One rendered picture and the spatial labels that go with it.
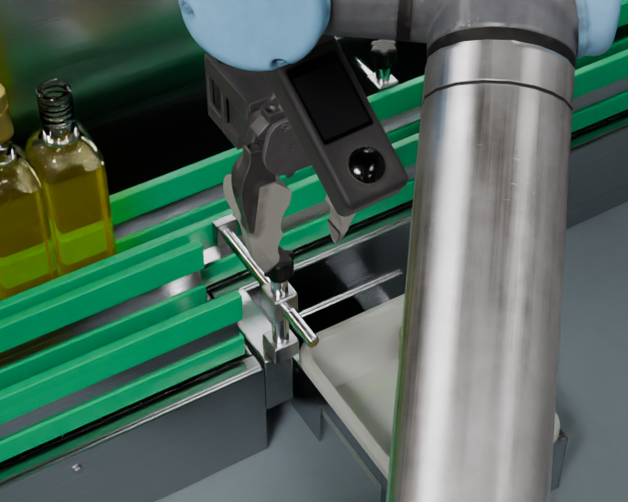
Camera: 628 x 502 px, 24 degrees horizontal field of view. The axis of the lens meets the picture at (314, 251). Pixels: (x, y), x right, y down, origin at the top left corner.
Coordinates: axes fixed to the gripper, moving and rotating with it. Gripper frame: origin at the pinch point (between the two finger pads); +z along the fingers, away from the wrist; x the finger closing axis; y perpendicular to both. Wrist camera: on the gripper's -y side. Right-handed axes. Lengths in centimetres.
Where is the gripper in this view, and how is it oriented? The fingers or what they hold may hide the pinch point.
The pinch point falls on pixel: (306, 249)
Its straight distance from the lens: 102.0
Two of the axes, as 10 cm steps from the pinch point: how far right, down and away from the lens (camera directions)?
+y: -5.1, -6.1, 6.0
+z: 0.0, 7.0, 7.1
